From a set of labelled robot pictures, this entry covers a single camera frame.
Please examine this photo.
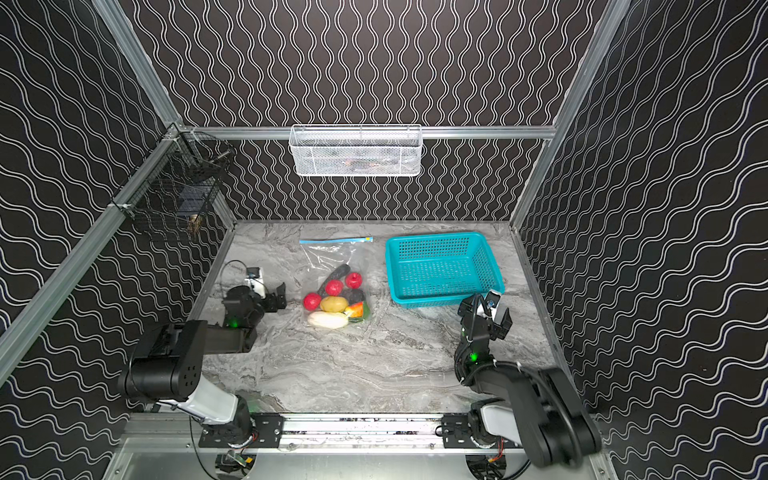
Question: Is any red toy tomato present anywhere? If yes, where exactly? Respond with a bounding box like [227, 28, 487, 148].
[324, 279, 344, 296]
[344, 272, 363, 289]
[303, 292, 323, 312]

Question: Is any yellow toy potato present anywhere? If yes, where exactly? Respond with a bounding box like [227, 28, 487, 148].
[319, 296, 349, 313]

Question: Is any clear zip top bag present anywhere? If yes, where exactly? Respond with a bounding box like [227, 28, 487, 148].
[299, 236, 374, 330]

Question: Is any teal plastic basket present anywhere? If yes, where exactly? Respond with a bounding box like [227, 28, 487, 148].
[385, 232, 505, 309]

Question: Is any dark toy eggplant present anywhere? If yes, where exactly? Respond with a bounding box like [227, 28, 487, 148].
[347, 289, 366, 305]

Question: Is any orange red toy pepper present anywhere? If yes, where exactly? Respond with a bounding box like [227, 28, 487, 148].
[344, 301, 370, 323]

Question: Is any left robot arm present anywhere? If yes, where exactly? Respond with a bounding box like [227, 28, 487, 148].
[118, 284, 287, 445]

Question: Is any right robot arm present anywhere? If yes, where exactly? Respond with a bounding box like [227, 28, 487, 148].
[453, 290, 602, 468]

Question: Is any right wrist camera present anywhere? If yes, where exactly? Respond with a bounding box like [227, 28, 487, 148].
[481, 290, 502, 319]

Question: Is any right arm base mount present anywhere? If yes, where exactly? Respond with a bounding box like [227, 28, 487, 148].
[434, 411, 531, 480]

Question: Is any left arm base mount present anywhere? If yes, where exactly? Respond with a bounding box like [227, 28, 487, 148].
[195, 413, 285, 479]

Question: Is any black wire wall basket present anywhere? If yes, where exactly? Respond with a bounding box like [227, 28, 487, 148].
[116, 127, 236, 243]

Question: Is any white mesh wall basket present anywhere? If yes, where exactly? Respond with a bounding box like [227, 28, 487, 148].
[289, 124, 424, 177]

